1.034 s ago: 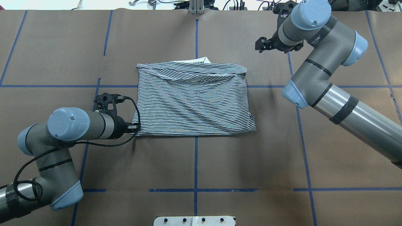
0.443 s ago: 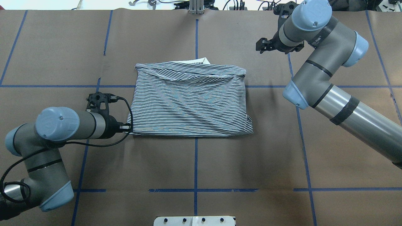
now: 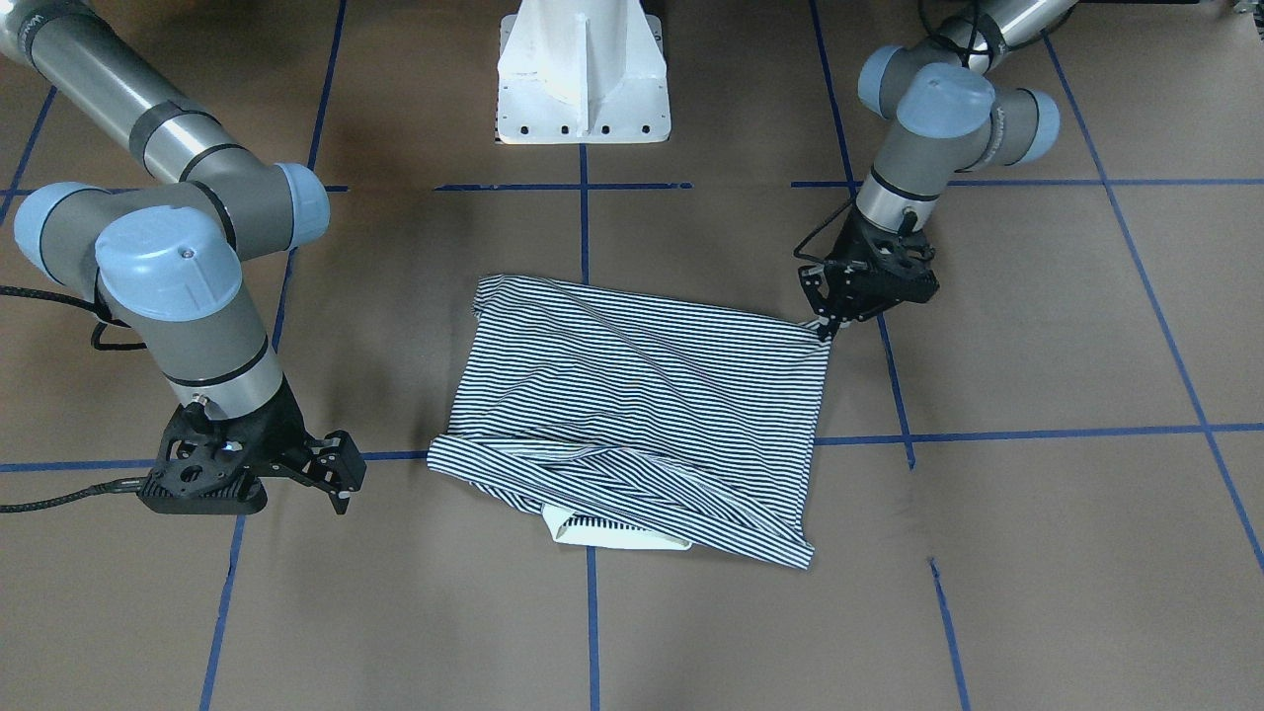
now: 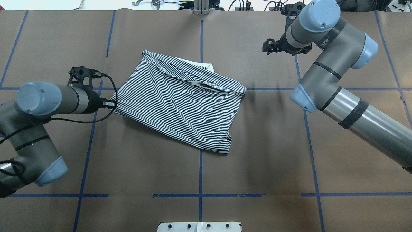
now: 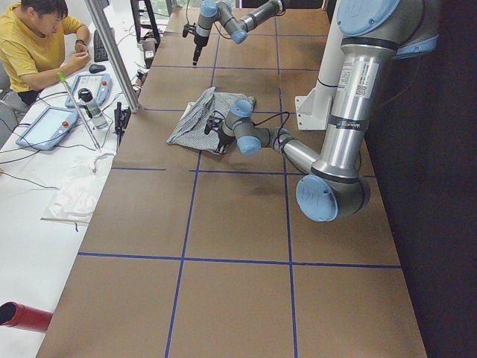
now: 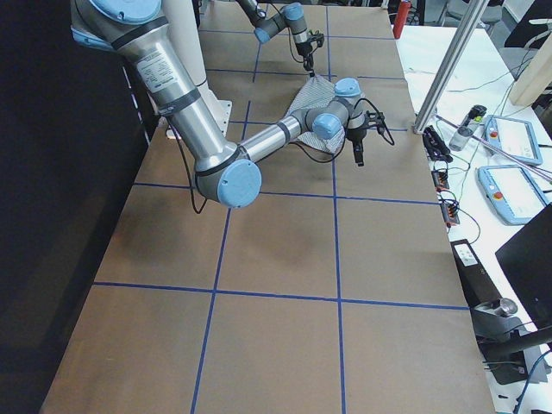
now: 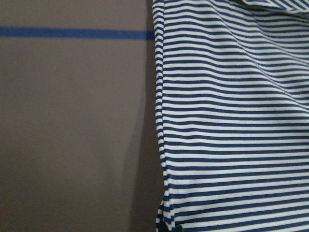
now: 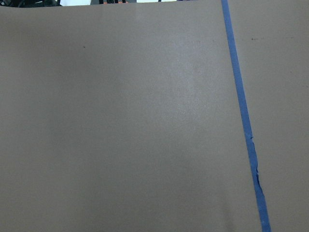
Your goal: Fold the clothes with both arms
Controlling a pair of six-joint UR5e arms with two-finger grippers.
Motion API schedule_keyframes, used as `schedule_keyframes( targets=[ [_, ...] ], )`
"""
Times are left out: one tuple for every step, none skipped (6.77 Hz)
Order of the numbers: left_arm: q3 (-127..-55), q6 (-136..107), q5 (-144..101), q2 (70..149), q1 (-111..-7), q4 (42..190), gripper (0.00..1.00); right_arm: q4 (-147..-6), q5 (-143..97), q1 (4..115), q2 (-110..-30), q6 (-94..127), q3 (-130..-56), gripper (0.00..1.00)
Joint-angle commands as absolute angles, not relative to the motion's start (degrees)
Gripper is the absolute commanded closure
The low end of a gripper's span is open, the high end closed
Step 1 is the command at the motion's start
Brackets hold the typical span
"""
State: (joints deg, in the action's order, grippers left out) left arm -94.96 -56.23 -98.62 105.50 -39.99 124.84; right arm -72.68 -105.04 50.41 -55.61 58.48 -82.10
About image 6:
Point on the black folded tripod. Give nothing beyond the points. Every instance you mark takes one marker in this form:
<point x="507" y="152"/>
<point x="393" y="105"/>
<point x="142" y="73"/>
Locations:
<point x="435" y="146"/>

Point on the near teach pendant tablet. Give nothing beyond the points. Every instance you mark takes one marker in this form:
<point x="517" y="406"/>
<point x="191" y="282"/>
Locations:
<point x="512" y="192"/>

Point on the black box with label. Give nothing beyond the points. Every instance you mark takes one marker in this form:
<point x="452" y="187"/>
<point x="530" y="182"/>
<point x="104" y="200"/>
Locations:
<point x="476" y="283"/>

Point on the orange black terminal block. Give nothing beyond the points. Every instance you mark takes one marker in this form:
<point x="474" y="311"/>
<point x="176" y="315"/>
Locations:
<point x="440" y="179"/>

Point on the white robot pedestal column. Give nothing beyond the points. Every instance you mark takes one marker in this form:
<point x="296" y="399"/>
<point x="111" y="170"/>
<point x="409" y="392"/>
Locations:
<point x="183" y="34"/>

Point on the clear water bottle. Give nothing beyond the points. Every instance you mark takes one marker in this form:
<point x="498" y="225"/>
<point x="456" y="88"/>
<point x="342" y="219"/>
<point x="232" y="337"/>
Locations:
<point x="467" y="127"/>

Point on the black monitor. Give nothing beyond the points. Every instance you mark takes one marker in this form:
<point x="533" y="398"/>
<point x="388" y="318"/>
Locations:
<point x="526" y="262"/>

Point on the navy white striped polo shirt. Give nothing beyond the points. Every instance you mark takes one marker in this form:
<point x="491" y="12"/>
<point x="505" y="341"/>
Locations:
<point x="326" y="110"/>

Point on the far teach pendant tablet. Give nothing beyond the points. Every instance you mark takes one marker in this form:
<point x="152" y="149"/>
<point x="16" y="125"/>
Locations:
<point x="513" y="136"/>

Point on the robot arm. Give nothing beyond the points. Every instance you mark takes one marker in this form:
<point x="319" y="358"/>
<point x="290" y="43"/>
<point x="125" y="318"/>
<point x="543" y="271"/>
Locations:
<point x="291" y="18"/>
<point x="160" y="39"/>

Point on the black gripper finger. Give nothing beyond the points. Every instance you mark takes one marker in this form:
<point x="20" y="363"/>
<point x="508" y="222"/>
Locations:
<point x="356" y="145"/>
<point x="307" y="63"/>
<point x="359" y="158"/>
<point x="312" y="73"/>

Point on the teach pendant tablet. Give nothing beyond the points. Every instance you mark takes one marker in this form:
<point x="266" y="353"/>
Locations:
<point x="513" y="136"/>
<point x="512" y="192"/>

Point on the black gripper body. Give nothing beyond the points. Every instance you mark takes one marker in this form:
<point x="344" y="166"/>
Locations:
<point x="304" y="50"/>
<point x="355" y="137"/>

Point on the red cylinder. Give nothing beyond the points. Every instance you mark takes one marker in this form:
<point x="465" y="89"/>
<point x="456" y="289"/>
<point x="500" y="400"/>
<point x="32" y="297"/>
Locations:
<point x="401" y="16"/>

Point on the aluminium camera mast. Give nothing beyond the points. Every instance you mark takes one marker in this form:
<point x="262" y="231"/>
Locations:
<point x="463" y="33"/>

